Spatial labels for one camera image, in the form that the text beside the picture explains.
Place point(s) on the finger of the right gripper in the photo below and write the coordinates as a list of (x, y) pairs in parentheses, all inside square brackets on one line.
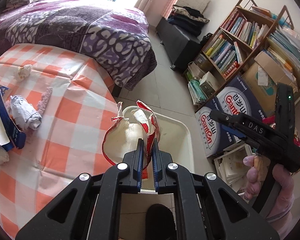
[(239, 121), (237, 134)]

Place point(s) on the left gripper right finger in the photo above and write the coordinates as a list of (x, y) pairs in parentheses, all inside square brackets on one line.
[(205, 207)]

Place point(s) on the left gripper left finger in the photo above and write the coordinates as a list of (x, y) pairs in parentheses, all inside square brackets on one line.
[(89, 207)]

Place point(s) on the torn red noodle cup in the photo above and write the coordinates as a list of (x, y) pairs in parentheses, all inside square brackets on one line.
[(125, 132)]

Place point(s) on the white trash bin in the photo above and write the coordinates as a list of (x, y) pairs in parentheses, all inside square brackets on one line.
[(175, 139)]

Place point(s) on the right hand pink glove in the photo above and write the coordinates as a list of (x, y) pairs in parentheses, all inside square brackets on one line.
[(277, 190)]

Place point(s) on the lower Ganten water box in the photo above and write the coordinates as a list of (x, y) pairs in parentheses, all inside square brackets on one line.
[(215, 138)]

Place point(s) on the ganten water box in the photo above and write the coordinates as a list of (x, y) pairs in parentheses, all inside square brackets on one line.
[(236, 97), (215, 138)]

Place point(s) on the upper Ganten water box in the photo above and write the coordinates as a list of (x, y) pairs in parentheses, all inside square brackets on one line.
[(236, 97)]

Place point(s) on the brown cardboard box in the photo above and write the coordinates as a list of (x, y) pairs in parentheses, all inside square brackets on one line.
[(262, 78)]

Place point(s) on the black storage bench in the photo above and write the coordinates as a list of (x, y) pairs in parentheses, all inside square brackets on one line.
[(181, 47)]

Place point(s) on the wooden bookshelf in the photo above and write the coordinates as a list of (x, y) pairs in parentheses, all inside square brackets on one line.
[(245, 32)]

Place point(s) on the pile of clothes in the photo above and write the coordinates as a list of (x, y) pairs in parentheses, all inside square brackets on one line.
[(188, 19)]

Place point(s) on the pink white drawer cabinet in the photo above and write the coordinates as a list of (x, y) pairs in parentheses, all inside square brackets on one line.
[(199, 5)]

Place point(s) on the orange checkered tablecloth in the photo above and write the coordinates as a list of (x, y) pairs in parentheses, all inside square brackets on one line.
[(69, 140)]

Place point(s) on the blue white carton box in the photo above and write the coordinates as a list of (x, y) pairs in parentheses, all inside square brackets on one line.
[(10, 135)]

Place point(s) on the crumpled white blue paper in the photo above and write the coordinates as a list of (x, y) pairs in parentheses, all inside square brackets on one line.
[(24, 114)]

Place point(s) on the pink lace strip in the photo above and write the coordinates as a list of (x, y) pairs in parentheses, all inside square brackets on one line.
[(42, 104)]

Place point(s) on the purple patterned bedspread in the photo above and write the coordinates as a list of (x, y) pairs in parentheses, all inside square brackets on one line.
[(116, 36)]

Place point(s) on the crumpled paper ball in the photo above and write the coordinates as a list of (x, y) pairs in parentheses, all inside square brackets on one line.
[(23, 72)]

